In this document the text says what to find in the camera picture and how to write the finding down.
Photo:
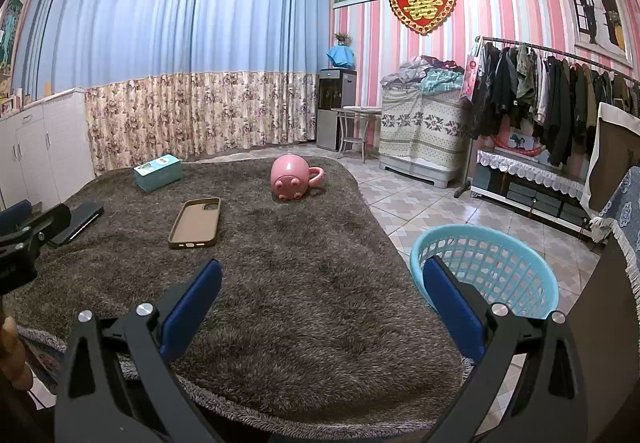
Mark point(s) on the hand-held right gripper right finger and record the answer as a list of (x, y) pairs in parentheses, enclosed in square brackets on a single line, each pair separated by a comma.
[(452, 313)]

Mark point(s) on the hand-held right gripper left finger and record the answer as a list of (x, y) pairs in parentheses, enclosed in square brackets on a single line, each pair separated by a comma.
[(192, 313)]

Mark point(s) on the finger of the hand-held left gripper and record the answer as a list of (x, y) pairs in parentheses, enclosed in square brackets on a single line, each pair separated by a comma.
[(47, 223), (15, 215)]

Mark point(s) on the light blue plastic basket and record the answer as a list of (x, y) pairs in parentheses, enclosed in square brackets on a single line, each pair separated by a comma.
[(500, 263)]

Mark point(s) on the person's left hand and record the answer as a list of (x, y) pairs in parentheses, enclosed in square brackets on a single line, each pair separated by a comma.
[(12, 353)]

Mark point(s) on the white cabinet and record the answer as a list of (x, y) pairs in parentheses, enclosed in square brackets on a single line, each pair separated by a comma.
[(45, 143)]

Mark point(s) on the brown flat tablet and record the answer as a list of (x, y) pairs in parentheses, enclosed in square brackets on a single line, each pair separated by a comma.
[(195, 225)]

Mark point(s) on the grey shaggy blanket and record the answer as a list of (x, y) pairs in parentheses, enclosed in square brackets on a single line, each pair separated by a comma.
[(300, 273)]

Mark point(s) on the teal cardboard box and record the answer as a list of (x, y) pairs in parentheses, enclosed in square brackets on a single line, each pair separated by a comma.
[(157, 173)]

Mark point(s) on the low shelf with lace cloth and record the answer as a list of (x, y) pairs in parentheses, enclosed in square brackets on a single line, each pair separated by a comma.
[(530, 183)]

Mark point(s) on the pink pig mug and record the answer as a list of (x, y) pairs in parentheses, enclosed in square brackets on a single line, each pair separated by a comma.
[(290, 175)]

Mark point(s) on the patterned cloth covered cabinet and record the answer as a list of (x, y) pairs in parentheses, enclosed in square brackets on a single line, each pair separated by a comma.
[(422, 133)]

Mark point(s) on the blue patterned fringed cloth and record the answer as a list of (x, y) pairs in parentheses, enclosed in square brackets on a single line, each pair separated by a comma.
[(625, 218)]

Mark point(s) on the small folding table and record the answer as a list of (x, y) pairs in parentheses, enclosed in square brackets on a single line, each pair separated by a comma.
[(355, 112)]

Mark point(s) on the blue and floral curtain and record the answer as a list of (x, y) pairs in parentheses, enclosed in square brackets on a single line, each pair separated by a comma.
[(175, 33)]

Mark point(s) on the cloth covered brown furniture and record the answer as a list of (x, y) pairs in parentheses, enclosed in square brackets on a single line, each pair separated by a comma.
[(617, 153)]

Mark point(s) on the grey water dispenser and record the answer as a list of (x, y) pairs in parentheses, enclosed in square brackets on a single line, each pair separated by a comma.
[(332, 113)]

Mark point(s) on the row of hanging clothes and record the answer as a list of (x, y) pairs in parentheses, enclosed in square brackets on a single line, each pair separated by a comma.
[(550, 98)]

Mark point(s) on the pink hanging bag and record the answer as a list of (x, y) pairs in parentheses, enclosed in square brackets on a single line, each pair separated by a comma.
[(470, 75)]

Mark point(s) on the pile of clothes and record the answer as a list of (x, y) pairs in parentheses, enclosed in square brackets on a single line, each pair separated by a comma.
[(422, 75)]

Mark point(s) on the blue covered water bottle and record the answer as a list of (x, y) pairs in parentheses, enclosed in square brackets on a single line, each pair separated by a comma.
[(341, 58)]

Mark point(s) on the metal clothes rack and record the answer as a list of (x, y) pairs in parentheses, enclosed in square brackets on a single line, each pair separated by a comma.
[(555, 53)]

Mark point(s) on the small potted plant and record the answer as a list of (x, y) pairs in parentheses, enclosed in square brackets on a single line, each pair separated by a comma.
[(342, 39)]

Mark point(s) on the white picture frame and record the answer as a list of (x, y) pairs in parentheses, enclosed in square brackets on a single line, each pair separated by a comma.
[(6, 105)]

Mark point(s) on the green wall poster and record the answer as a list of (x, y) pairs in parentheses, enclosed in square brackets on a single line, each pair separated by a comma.
[(10, 33)]

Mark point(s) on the red heart wall decoration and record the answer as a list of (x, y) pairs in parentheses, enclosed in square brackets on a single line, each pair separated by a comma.
[(422, 3)]

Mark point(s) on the wedding photo wall poster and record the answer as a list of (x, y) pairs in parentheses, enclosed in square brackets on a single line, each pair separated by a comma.
[(592, 8)]

